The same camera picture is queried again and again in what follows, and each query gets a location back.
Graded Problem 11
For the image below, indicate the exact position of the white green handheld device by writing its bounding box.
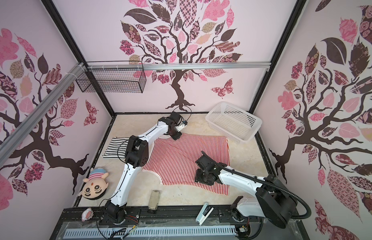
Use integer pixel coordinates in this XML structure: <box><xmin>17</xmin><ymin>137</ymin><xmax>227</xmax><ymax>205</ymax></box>
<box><xmin>196</xmin><ymin>202</ymin><xmax>214</xmax><ymax>226</ymax></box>

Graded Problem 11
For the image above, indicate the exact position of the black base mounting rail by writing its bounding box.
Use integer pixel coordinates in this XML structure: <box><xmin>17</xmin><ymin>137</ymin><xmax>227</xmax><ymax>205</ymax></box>
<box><xmin>58</xmin><ymin>204</ymin><xmax>298</xmax><ymax>229</ymax></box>

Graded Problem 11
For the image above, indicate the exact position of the silver aluminium rail back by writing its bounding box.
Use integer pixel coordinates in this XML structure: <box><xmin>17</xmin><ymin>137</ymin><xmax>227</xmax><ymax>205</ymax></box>
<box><xmin>87</xmin><ymin>62</ymin><xmax>271</xmax><ymax>71</ymax></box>

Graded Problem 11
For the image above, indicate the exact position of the red white striped tank top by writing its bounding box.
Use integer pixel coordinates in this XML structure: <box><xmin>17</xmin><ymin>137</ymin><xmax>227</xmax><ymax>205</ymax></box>
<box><xmin>143</xmin><ymin>134</ymin><xmax>230</xmax><ymax>196</ymax></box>

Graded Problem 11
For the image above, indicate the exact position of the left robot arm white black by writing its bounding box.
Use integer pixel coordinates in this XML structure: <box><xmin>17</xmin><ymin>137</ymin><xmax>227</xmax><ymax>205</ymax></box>
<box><xmin>104</xmin><ymin>112</ymin><xmax>188</xmax><ymax>225</ymax></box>

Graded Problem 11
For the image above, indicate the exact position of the cartoon face plush toy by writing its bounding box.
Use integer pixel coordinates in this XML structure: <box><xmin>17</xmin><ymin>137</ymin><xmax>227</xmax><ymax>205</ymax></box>
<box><xmin>78</xmin><ymin>168</ymin><xmax>109</xmax><ymax>200</ymax></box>

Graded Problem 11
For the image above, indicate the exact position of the silver aluminium rail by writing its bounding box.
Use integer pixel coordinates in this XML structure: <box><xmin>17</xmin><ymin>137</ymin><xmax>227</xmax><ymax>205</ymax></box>
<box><xmin>0</xmin><ymin>63</ymin><xmax>85</xmax><ymax>168</ymax></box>
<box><xmin>87</xmin><ymin>62</ymin><xmax>271</xmax><ymax>71</ymax></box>

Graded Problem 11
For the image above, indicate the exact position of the white slotted cable duct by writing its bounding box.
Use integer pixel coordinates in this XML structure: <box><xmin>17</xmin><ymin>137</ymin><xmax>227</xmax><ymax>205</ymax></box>
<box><xmin>61</xmin><ymin>226</ymin><xmax>237</xmax><ymax>240</ymax></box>

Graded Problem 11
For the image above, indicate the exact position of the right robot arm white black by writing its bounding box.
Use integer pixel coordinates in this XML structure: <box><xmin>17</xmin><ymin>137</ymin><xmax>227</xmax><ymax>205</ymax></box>
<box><xmin>195</xmin><ymin>151</ymin><xmax>297</xmax><ymax>229</ymax></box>

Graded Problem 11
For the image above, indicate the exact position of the white plastic laundry basket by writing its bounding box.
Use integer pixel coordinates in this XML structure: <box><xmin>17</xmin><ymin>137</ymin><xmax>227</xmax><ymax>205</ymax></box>
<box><xmin>206</xmin><ymin>102</ymin><xmax>263</xmax><ymax>144</ymax></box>

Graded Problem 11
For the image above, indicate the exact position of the silver aluminium rail left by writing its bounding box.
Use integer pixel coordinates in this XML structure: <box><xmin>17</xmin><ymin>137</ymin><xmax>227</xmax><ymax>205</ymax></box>
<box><xmin>0</xmin><ymin>63</ymin><xmax>85</xmax><ymax>168</ymax></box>

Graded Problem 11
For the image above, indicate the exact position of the small pink round object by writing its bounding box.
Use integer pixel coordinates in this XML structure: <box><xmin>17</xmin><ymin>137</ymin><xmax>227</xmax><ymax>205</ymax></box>
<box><xmin>81</xmin><ymin>208</ymin><xmax>94</xmax><ymax>222</ymax></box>

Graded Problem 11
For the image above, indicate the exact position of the small tan rectangular device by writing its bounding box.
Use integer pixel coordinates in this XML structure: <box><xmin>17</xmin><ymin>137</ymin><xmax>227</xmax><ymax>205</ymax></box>
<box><xmin>148</xmin><ymin>190</ymin><xmax>161</xmax><ymax>214</ymax></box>

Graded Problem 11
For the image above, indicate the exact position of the black white striped tank top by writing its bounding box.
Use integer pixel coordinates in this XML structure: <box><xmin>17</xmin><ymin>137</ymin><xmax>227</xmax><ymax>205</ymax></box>
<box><xmin>103</xmin><ymin>138</ymin><xmax>129</xmax><ymax>160</ymax></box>

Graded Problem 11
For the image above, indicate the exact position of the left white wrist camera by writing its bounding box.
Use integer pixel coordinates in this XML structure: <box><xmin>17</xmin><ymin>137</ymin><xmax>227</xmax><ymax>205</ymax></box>
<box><xmin>176</xmin><ymin>120</ymin><xmax>188</xmax><ymax>132</ymax></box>

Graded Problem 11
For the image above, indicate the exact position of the black wire mesh basket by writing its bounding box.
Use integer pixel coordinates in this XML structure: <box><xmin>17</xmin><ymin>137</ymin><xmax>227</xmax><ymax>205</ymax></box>
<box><xmin>76</xmin><ymin>60</ymin><xmax>147</xmax><ymax>94</ymax></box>

